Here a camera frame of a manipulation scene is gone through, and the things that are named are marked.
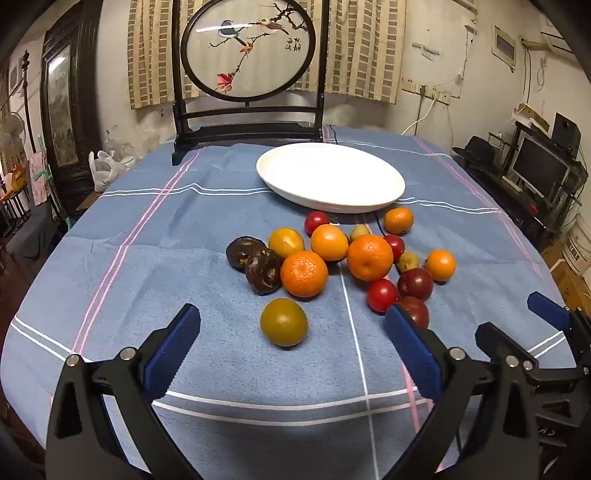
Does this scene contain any cardboard box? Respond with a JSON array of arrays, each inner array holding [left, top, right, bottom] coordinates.
[[549, 257, 591, 315]]

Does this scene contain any blue striped tablecloth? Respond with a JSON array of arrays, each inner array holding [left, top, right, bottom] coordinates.
[[0, 124, 573, 480]]

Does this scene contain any dark wooden cabinet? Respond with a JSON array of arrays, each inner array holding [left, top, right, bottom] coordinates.
[[41, 9, 103, 217]]

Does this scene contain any small orange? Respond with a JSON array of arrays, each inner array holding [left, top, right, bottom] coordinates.
[[425, 249, 457, 282], [384, 207, 414, 234]]

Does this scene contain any yellow-orange plum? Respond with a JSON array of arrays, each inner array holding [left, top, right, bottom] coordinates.
[[268, 228, 306, 258]]

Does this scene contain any black desk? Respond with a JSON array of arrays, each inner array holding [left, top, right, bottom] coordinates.
[[454, 148, 588, 252]]

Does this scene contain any round embroidered bird screen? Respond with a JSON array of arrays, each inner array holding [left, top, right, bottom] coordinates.
[[171, 0, 331, 167]]

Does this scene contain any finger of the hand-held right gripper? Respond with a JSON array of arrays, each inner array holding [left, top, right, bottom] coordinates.
[[527, 292, 591, 334], [475, 322, 581, 385]]

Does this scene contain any white bucket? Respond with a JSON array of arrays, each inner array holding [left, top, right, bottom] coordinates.
[[560, 225, 591, 278]]

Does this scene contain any white electric fan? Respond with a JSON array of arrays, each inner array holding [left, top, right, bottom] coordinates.
[[0, 113, 29, 160]]

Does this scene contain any dark brown dried persimmon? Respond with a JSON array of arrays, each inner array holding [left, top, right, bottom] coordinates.
[[245, 248, 285, 295], [226, 236, 269, 271]]

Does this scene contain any white power cable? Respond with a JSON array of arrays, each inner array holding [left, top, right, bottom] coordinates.
[[401, 92, 437, 137]]

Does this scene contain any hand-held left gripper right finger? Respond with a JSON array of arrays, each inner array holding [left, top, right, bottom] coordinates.
[[383, 304, 544, 480]]

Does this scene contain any large orange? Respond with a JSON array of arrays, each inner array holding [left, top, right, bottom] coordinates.
[[280, 250, 329, 298], [346, 234, 394, 282]]

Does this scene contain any dark red plum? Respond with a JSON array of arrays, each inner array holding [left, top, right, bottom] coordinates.
[[397, 296, 430, 329], [397, 268, 435, 301]]

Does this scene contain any black speaker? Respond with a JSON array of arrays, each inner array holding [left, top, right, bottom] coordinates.
[[551, 113, 581, 149]]

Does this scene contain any black hat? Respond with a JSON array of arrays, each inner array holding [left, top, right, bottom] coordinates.
[[452, 136, 502, 168]]

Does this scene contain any red cherry tomato on cloth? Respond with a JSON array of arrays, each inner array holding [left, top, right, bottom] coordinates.
[[384, 234, 406, 261]]

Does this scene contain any white plastic bag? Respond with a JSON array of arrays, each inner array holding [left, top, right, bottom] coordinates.
[[89, 150, 136, 193]]

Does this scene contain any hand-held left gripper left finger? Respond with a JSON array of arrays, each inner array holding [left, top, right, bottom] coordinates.
[[45, 303, 204, 480]]

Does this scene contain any computer monitor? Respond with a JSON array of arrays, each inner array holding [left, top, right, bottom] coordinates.
[[507, 135, 573, 198]]

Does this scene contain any medium orange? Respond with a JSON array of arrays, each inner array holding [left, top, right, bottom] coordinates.
[[310, 224, 349, 262]]

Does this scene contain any beige checked curtain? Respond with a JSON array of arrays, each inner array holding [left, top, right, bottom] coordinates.
[[127, 0, 408, 110]]

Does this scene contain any green-brown plum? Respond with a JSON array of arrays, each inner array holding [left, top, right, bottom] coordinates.
[[260, 298, 309, 347]]

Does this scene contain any white oval plate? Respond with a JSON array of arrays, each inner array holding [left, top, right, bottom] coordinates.
[[256, 142, 406, 214]]

